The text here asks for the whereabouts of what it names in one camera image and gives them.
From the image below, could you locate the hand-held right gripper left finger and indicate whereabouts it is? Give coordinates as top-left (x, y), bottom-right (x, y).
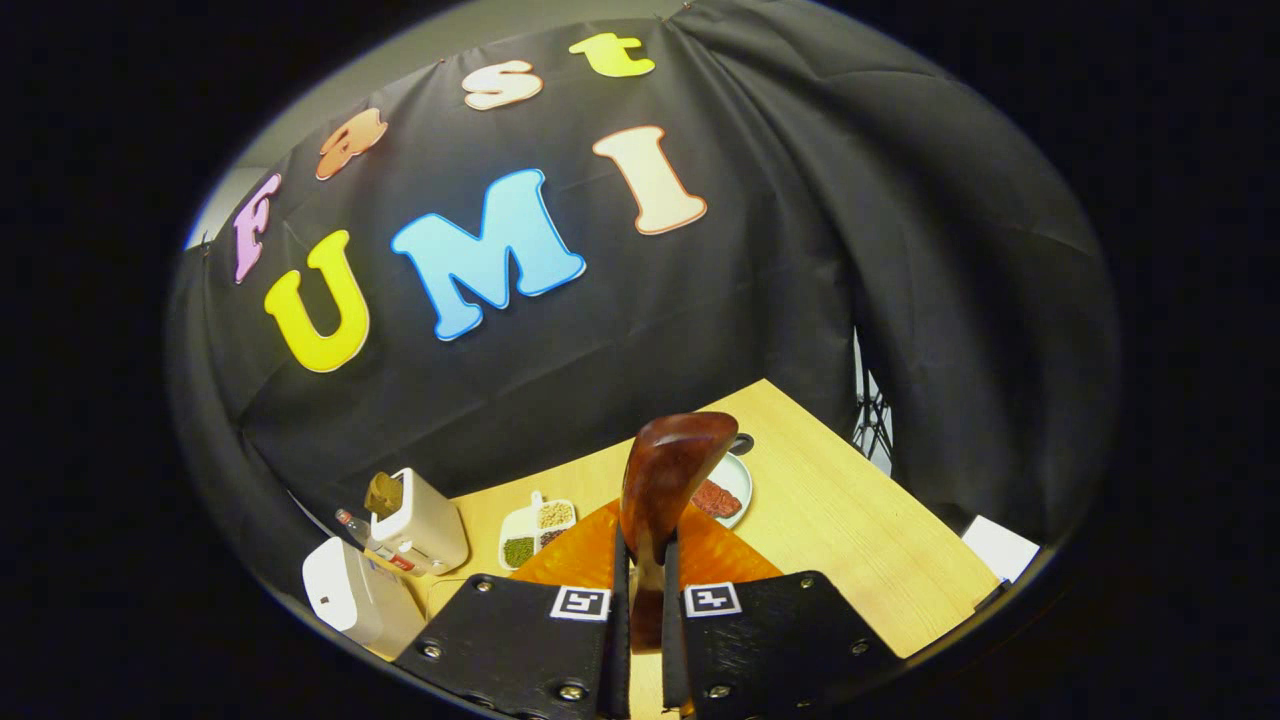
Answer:
top-left (393, 498), bottom-right (634, 720)

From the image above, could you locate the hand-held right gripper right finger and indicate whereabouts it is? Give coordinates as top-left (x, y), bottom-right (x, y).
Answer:
top-left (660, 503), bottom-right (903, 720)

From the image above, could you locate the white rice cooker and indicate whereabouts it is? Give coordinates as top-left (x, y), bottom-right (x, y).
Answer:
top-left (301, 536), bottom-right (428, 648)

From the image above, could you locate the brown wooden spoon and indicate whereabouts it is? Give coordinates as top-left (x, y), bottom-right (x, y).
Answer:
top-left (619, 411), bottom-right (740, 655)

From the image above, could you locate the clear plastic container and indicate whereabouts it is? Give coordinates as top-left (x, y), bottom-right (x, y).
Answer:
top-left (425, 575), bottom-right (479, 629)

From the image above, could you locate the white divided bean dish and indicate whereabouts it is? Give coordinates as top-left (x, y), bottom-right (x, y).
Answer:
top-left (497, 489), bottom-right (579, 572)

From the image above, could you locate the red meat slice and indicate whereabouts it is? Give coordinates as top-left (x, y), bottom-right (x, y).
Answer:
top-left (691, 479), bottom-right (744, 520)

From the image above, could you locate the pale green plate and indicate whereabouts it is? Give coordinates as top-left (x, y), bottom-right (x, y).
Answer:
top-left (690, 451), bottom-right (754, 530)

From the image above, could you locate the white paper sheet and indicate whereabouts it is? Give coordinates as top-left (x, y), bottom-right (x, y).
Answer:
top-left (961, 514), bottom-right (1042, 584)

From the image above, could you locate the black tripod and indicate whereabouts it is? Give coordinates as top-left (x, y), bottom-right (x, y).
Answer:
top-left (851, 328), bottom-right (897, 473)

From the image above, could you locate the black backdrop cloth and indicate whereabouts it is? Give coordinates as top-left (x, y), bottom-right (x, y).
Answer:
top-left (168, 0), bottom-right (1121, 621)

